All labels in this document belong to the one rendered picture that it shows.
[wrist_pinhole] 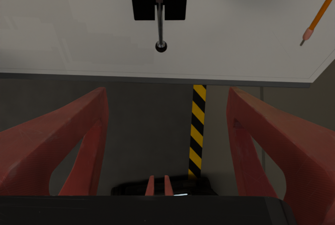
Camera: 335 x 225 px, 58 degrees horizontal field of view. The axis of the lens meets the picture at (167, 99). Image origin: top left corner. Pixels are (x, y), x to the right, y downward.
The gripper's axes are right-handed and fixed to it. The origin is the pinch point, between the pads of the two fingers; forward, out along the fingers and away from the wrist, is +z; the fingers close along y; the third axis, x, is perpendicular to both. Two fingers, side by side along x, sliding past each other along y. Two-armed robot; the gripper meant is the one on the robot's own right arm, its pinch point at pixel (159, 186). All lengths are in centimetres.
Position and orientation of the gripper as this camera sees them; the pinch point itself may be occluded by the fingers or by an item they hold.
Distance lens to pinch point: 27.8
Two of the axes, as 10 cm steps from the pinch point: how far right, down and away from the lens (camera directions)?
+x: -0.2, 6.3, 7.7
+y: -10.0, 0.0, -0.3
